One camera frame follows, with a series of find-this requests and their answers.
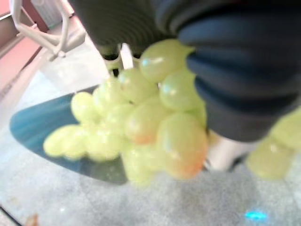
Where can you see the green grape bunch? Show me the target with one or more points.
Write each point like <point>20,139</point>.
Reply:
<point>145,117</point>

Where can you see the white chair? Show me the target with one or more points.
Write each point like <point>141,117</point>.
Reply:
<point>44,26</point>

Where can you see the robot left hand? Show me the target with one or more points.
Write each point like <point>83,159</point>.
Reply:
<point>235,58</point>

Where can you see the blue plate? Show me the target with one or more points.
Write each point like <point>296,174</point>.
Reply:
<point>42,122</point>

